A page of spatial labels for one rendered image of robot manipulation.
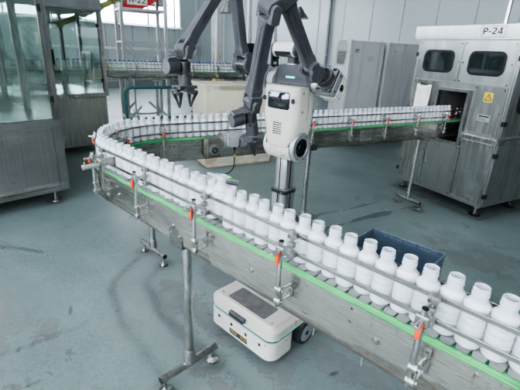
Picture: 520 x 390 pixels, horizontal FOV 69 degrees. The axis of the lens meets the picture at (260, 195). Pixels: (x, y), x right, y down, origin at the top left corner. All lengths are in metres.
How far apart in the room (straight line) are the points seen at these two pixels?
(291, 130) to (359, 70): 5.57
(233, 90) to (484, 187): 3.38
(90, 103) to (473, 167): 5.41
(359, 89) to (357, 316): 6.55
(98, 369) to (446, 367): 1.82
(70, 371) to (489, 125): 4.28
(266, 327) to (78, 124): 5.09
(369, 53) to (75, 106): 5.04
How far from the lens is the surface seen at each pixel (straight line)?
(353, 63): 7.36
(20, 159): 4.43
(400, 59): 8.16
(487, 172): 4.78
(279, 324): 2.21
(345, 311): 1.21
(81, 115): 6.62
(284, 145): 1.99
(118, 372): 2.39
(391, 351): 1.20
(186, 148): 3.03
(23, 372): 2.57
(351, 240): 1.14
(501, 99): 4.66
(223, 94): 5.54
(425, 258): 1.70
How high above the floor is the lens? 1.66
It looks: 21 degrees down
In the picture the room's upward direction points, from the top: 3 degrees clockwise
